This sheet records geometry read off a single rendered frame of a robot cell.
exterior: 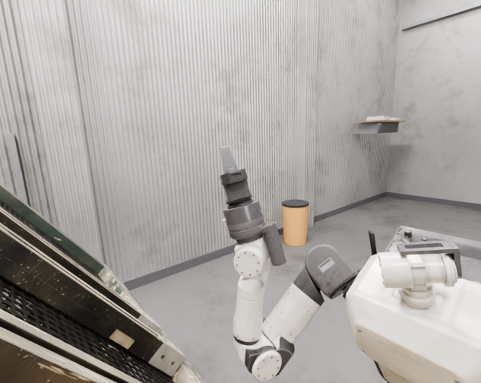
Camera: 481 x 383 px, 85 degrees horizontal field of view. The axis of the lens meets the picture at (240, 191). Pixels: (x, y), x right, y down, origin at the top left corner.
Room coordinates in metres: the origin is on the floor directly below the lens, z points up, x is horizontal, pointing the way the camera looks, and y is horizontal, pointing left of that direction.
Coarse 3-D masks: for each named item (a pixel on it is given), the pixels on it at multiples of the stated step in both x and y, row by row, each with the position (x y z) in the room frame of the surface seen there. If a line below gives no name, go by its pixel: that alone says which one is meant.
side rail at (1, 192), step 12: (0, 192) 1.25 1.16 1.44; (12, 204) 1.27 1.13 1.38; (24, 204) 1.30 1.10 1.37; (24, 216) 1.29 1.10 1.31; (36, 216) 1.32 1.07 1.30; (48, 228) 1.35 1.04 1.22; (60, 240) 1.38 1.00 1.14; (72, 240) 1.46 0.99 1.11; (72, 252) 1.41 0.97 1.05; (84, 252) 1.45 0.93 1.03; (96, 264) 1.48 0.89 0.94
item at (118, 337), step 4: (116, 332) 0.65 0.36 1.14; (120, 332) 0.66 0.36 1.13; (112, 336) 0.64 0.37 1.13; (116, 336) 0.65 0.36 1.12; (120, 336) 0.66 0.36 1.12; (124, 336) 0.66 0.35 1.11; (128, 336) 0.67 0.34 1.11; (116, 340) 0.65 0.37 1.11; (120, 340) 0.65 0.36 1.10; (124, 340) 0.66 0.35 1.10; (128, 340) 0.67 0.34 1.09; (132, 340) 0.68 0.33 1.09; (120, 344) 0.65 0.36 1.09; (124, 344) 0.66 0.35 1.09; (128, 344) 0.67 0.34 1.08; (128, 348) 0.67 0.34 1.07
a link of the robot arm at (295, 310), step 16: (288, 304) 0.60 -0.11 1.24; (304, 304) 0.59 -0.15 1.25; (272, 320) 0.60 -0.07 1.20; (288, 320) 0.58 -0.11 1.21; (304, 320) 0.58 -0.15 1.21; (272, 336) 0.57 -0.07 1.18; (288, 336) 0.56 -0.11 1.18; (272, 352) 0.53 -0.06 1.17; (288, 352) 0.54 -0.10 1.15; (256, 368) 0.51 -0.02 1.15; (272, 368) 0.52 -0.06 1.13
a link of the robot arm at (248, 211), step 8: (224, 176) 0.56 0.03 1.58; (232, 176) 0.55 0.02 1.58; (240, 176) 0.55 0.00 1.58; (224, 184) 0.56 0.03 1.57; (232, 184) 0.56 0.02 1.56; (240, 184) 0.56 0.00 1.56; (232, 192) 0.56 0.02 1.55; (240, 192) 0.56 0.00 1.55; (248, 192) 0.56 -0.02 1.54; (232, 200) 0.56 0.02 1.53; (240, 200) 0.57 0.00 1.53; (248, 200) 0.58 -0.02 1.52; (256, 200) 0.61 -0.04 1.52; (232, 208) 0.57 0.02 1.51; (240, 208) 0.55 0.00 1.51; (248, 208) 0.56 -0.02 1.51; (256, 208) 0.57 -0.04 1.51; (224, 216) 0.58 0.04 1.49; (232, 216) 0.56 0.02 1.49; (240, 216) 0.55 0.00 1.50; (248, 216) 0.55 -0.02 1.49; (256, 216) 0.56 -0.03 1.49; (232, 224) 0.56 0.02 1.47; (240, 224) 0.55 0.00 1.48
